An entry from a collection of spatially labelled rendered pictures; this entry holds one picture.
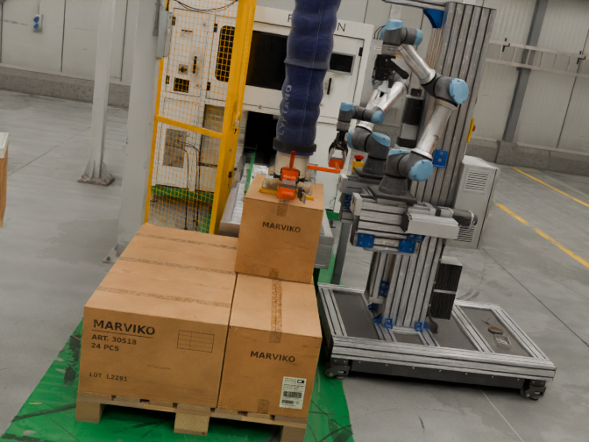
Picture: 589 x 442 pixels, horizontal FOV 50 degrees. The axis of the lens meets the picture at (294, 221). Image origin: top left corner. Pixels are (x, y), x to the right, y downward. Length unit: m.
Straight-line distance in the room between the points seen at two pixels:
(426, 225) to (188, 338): 1.32
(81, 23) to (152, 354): 10.51
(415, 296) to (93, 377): 1.84
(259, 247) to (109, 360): 0.91
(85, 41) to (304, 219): 10.08
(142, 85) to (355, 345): 2.27
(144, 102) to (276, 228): 1.70
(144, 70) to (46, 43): 8.63
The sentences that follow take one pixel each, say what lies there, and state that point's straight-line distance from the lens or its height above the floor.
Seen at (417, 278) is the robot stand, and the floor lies 0.54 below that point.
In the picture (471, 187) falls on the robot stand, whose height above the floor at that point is 1.11.
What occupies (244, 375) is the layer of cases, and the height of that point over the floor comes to 0.32.
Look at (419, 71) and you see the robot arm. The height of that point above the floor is 1.67.
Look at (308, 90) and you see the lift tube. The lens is 3.27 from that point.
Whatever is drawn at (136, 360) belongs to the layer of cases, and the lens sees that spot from 2.83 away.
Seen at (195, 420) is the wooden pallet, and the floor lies 0.07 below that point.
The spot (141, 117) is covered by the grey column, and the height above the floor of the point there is 1.05.
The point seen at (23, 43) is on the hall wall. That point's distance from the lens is 13.19.
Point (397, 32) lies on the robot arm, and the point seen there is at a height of 1.82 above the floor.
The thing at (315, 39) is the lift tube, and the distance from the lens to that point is 3.25.
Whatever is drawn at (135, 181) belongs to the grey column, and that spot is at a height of 0.60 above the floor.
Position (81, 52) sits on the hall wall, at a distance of 12.90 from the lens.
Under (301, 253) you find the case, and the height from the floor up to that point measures 0.71.
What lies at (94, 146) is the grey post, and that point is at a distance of 6.86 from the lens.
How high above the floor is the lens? 1.71
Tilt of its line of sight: 16 degrees down
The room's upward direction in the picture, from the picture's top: 9 degrees clockwise
